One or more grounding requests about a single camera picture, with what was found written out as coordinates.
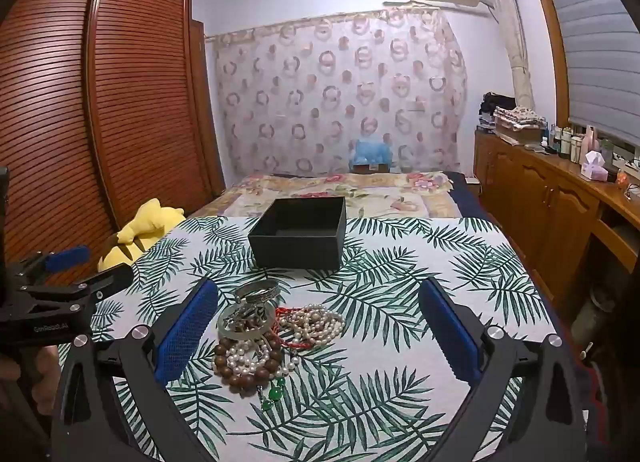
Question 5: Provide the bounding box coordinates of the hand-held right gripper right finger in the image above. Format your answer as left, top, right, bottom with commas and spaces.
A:
417, 278, 588, 462

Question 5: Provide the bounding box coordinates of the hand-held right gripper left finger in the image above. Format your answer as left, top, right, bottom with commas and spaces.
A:
50, 276, 221, 462

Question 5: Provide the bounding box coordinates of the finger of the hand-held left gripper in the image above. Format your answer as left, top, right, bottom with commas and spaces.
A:
7, 246, 92, 289
15, 266, 135, 313

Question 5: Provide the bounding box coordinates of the brown wooden bead bracelet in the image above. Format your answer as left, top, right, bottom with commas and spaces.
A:
213, 328, 286, 397

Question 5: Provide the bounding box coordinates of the silver bangle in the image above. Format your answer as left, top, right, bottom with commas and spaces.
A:
235, 279, 281, 303

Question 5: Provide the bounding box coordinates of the red cord bracelet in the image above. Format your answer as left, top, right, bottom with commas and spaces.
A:
274, 307, 321, 350

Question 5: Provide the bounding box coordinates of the long pearl necklace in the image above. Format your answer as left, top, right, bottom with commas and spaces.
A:
280, 304, 347, 349

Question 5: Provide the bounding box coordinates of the black cardboard box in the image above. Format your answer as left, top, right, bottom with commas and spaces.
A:
247, 197, 347, 273

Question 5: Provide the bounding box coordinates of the person's left hand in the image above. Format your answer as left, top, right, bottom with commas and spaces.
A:
0, 346, 62, 415

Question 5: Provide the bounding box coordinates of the yellow plush toy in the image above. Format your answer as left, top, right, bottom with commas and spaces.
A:
97, 198, 187, 273

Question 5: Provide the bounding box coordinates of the small white pearl strand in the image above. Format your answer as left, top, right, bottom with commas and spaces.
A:
225, 337, 301, 379

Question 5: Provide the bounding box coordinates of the green leaf print cloth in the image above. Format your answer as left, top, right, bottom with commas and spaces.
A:
57, 216, 561, 462

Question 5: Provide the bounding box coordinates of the green jade pendant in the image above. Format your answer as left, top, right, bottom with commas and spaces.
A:
257, 376, 288, 413

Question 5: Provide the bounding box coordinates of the dark blue bed sheet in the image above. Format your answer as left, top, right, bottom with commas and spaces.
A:
447, 171, 483, 217

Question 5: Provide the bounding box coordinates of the floral bedspread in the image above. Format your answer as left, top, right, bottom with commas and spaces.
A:
187, 171, 463, 220

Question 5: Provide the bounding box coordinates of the wooden sideboard cabinet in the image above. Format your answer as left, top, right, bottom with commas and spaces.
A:
472, 132, 640, 323

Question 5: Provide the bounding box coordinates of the brown slatted wooden wardrobe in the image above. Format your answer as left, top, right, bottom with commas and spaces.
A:
0, 0, 226, 287

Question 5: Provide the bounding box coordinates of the person's dark clothing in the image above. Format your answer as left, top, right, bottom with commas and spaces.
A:
570, 332, 640, 462

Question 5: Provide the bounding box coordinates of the pink tissue box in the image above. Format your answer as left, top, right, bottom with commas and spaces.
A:
580, 151, 610, 183

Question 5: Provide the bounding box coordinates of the row of cosmetic bottles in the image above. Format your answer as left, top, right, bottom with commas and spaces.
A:
547, 124, 602, 163

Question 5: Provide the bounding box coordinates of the floral folded cloth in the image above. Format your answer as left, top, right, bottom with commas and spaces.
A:
494, 106, 546, 130

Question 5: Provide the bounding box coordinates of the stack of dark clothes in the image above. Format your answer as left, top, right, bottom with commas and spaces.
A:
477, 92, 516, 131

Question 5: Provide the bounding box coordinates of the beige tied drape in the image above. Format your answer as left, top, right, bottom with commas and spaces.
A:
480, 0, 536, 110

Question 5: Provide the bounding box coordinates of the grey window blind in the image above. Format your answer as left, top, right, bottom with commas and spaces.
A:
532, 0, 640, 143

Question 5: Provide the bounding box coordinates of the tangle of white cables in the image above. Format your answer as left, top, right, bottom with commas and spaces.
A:
612, 152, 640, 203

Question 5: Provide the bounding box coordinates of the ring pattern curtain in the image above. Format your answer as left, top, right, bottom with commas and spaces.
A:
212, 9, 468, 177

